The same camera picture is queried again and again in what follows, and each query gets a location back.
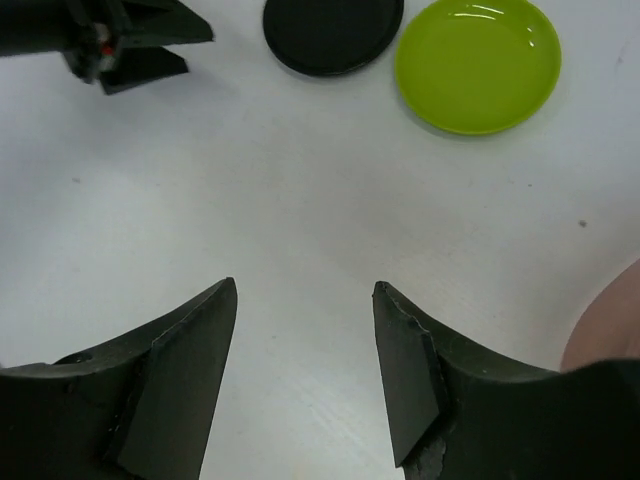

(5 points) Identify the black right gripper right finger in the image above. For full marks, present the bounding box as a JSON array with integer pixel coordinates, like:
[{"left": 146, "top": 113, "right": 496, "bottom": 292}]
[{"left": 372, "top": 281, "right": 639, "bottom": 479}]

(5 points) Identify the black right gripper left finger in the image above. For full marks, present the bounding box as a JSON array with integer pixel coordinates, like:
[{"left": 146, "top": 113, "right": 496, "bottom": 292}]
[{"left": 1, "top": 278, "right": 237, "bottom": 479}]

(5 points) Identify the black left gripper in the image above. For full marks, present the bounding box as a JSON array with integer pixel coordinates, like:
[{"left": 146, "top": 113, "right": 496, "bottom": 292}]
[{"left": 1, "top": 0, "right": 214, "bottom": 95}]

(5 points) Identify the black plate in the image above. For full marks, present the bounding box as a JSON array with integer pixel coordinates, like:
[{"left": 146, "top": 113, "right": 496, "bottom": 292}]
[{"left": 262, "top": 0, "right": 405, "bottom": 77}]

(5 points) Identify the lime green plate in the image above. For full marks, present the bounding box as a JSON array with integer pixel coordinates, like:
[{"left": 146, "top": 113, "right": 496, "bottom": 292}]
[{"left": 394, "top": 1, "right": 562, "bottom": 136}]

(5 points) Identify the translucent pink plastic bin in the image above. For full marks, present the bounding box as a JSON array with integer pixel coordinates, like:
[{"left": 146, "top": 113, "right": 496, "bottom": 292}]
[{"left": 560, "top": 261, "right": 640, "bottom": 371}]

